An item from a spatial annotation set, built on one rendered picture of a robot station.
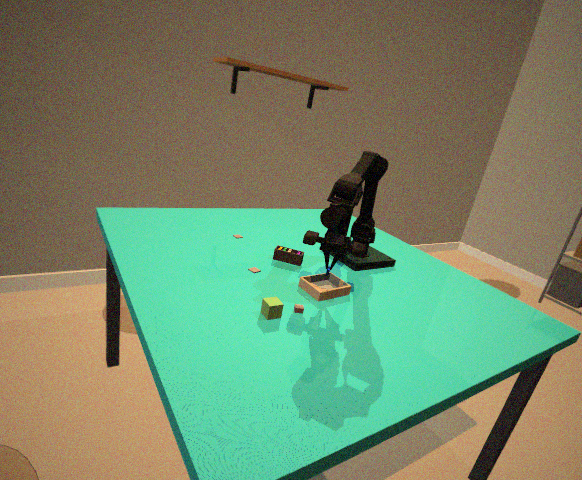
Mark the orange shallow tray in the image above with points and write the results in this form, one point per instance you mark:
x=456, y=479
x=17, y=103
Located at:
x=322, y=288

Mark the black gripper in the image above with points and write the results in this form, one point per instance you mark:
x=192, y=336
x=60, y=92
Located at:
x=358, y=249

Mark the olive green cube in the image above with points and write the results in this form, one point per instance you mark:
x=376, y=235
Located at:
x=271, y=308

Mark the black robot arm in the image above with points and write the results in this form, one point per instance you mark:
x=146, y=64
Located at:
x=371, y=168

